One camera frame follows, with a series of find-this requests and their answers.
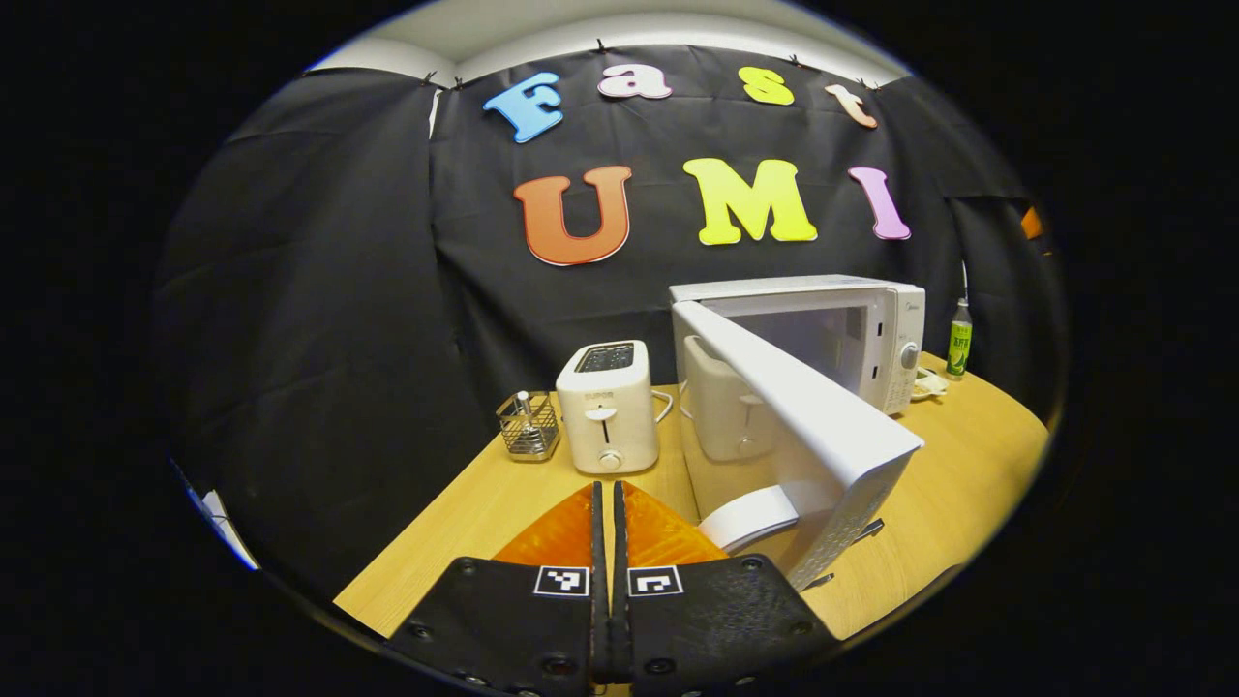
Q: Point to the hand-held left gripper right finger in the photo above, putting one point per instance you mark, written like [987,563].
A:
[639,629]

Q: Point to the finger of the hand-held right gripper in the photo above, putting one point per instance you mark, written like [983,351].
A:
[1032,223]

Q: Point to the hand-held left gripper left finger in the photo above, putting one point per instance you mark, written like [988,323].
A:
[581,629]

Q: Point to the white microwave oven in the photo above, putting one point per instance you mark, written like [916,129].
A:
[803,407]

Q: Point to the green drink bottle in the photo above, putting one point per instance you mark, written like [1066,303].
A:
[959,344]

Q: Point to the white divided dish with grains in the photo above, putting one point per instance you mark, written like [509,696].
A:
[929,385]

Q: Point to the white toaster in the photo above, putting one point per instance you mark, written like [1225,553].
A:
[610,407]

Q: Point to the metal utensil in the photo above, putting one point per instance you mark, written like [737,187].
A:
[524,402]

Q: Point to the black backdrop cloth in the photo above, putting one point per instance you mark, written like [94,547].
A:
[339,290]

